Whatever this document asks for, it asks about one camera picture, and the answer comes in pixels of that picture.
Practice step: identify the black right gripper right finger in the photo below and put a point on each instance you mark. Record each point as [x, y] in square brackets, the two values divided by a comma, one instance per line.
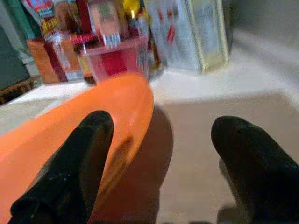
[257, 168]

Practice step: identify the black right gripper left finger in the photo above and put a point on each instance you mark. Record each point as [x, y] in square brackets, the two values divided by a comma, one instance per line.
[65, 175]

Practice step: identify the orange plate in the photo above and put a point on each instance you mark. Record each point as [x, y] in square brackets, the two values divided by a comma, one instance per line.
[70, 112]

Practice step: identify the beige woven table cloth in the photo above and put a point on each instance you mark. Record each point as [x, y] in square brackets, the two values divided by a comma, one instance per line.
[198, 140]

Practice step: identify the dark jar with red lid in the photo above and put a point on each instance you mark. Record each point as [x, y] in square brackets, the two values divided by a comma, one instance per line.
[86, 68]

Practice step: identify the orange cardboard food box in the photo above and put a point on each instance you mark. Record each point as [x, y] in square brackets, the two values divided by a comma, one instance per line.
[39, 60]

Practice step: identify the red plastic bowl with lid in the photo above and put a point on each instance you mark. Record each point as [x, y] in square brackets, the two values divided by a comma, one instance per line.
[116, 63]

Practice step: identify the printed snack bag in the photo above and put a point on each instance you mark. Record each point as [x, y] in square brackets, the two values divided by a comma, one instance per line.
[46, 21]

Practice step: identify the spice bottle with brown cap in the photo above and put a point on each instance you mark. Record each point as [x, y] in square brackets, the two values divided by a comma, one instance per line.
[105, 23]

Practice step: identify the dark red packet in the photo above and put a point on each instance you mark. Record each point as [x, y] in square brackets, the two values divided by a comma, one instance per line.
[83, 16]

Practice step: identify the yellow food bag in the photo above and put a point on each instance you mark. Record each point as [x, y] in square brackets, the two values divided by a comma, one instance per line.
[130, 7]

